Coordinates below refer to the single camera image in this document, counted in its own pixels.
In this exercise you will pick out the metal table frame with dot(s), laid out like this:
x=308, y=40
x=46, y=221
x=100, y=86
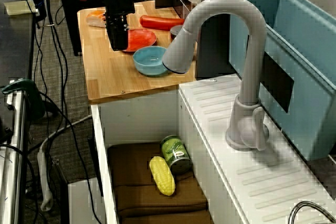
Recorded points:
x=15, y=155

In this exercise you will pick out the red toy sausage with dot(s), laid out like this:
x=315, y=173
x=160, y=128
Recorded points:
x=160, y=22

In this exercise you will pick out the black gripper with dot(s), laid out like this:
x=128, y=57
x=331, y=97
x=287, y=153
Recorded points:
x=118, y=1

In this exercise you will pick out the green metal clamp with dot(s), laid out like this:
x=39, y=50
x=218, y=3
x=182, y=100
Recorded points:
x=31, y=95

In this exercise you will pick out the white power strip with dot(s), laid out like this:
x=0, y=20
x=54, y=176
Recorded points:
x=43, y=176

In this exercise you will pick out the orange and white toy sushi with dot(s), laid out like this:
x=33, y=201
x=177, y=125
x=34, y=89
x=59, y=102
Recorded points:
x=95, y=19

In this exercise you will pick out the dark shelf side panel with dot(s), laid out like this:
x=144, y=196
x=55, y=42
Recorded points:
x=218, y=40

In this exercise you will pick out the grey toy faucet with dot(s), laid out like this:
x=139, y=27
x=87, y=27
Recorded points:
x=252, y=51

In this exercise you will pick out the light blue bowl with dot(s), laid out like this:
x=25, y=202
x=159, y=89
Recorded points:
x=149, y=62

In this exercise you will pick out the white box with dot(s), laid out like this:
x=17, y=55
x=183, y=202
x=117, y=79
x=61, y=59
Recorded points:
x=84, y=203

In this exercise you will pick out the green peas can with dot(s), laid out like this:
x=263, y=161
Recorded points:
x=176, y=153

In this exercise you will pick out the yellow toy corn cob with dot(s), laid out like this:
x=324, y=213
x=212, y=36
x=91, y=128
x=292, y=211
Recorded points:
x=162, y=176

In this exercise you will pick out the brown folded cloth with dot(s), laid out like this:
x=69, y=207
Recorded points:
x=131, y=161

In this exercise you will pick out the teal plastic bin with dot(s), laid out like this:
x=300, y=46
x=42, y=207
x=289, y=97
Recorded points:
x=309, y=82

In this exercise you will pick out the red plate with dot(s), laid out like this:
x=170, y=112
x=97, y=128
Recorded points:
x=143, y=39

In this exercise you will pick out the white toy sink unit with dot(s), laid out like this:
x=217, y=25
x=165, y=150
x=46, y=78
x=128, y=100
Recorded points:
x=262, y=182

